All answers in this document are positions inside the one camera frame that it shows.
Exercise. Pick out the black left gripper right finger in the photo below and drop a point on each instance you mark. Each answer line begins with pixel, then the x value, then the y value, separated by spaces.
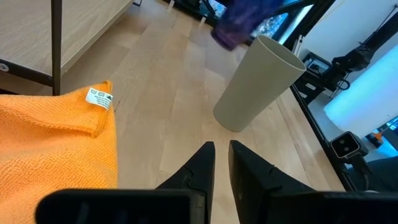
pixel 252 177

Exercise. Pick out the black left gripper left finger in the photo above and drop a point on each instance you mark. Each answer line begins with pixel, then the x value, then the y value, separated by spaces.
pixel 200 174

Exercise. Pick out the tall beige cup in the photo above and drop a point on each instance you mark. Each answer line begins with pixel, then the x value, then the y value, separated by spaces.
pixel 258 87

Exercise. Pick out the dark purple cup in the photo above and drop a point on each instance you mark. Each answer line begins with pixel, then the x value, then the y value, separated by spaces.
pixel 239 21

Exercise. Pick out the black equipment box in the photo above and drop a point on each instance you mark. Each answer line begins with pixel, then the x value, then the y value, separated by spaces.
pixel 312 77

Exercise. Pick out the small orange object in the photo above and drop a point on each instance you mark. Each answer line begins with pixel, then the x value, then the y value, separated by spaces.
pixel 377 136

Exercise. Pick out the white desk surface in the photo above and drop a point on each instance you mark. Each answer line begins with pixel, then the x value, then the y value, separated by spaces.
pixel 367 105

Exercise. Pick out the black equipment stand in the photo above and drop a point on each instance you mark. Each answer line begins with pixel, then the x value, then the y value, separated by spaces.
pixel 354 59

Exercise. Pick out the orange microfibre cloth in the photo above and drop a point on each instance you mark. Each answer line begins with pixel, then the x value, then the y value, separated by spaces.
pixel 46 140

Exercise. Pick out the black table-level camera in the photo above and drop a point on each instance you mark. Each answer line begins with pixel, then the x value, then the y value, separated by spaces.
pixel 345 145

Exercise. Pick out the wooden shelf with metal frame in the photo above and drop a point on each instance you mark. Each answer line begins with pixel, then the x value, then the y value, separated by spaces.
pixel 25 31

